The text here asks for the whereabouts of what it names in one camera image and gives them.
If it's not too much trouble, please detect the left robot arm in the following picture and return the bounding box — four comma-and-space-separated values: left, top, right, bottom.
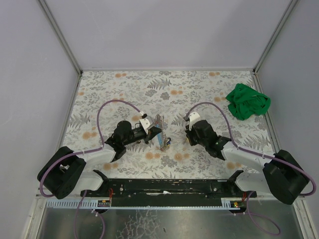
37, 118, 162, 199

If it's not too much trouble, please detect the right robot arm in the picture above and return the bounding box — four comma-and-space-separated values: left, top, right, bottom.
185, 118, 310, 205

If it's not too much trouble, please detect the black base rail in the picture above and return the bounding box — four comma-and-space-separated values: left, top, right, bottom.
86, 179, 249, 208

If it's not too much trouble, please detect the green crumpled cloth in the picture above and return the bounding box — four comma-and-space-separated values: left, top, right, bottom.
226, 83, 271, 120

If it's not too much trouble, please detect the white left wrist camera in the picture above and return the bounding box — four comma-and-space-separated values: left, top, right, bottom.
139, 114, 154, 133

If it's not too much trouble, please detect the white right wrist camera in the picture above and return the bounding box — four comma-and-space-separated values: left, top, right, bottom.
184, 112, 201, 130

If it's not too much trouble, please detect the floral table mat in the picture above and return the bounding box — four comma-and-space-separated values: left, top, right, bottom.
62, 71, 274, 179

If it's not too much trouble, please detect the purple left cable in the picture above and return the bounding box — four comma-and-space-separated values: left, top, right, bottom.
39, 100, 145, 239

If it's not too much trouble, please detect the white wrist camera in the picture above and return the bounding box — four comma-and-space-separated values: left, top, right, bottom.
139, 114, 154, 133
184, 112, 201, 130

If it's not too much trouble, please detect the grey crescent keyring holder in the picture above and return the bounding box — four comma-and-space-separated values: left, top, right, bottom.
155, 114, 171, 151

